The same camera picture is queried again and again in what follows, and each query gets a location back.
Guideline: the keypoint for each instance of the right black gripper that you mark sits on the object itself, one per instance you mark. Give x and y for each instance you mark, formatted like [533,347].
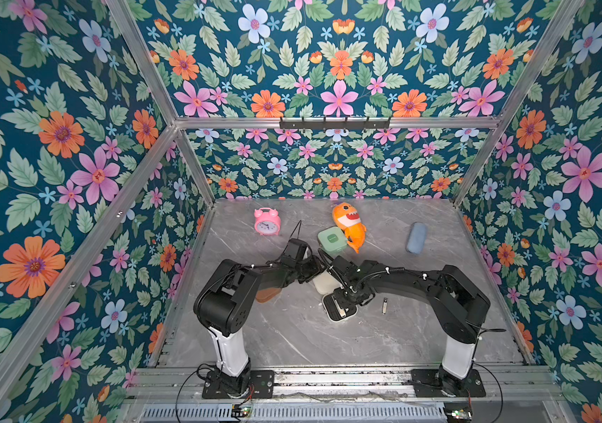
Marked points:
[336,270]

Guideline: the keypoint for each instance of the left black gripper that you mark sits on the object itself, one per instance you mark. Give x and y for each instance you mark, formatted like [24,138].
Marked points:
[315,268]

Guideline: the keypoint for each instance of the cream clipper case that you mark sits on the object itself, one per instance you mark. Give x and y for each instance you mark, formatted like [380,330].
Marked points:
[325,284]

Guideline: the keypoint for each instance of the green clipper case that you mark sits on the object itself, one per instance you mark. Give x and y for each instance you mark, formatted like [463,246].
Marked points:
[332,241]

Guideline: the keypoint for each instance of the brown clipper case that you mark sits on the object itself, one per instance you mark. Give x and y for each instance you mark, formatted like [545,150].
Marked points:
[267,294]

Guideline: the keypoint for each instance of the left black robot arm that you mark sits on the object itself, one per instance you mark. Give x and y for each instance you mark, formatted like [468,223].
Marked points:
[225,303]

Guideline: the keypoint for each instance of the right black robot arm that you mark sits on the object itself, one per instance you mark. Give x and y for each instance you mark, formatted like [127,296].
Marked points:
[459,305]

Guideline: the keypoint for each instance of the pink alarm clock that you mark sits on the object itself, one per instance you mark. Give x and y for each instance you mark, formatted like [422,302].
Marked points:
[267,221]

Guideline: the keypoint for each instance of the orange shark plush toy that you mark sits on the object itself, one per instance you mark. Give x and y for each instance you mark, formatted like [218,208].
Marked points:
[347,218]

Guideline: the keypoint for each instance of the blue closed case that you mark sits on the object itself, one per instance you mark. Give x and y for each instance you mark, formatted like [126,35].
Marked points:
[417,238]

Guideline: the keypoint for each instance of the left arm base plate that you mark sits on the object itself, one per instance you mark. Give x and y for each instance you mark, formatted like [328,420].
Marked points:
[251,384]

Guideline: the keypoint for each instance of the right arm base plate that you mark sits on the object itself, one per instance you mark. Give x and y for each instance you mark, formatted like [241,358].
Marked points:
[436,383]

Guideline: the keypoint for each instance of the white vented cable duct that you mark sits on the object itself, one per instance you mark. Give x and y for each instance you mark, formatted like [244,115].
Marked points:
[295,412]

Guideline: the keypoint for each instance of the black wall hook rail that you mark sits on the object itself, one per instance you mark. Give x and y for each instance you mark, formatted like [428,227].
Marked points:
[335,123]

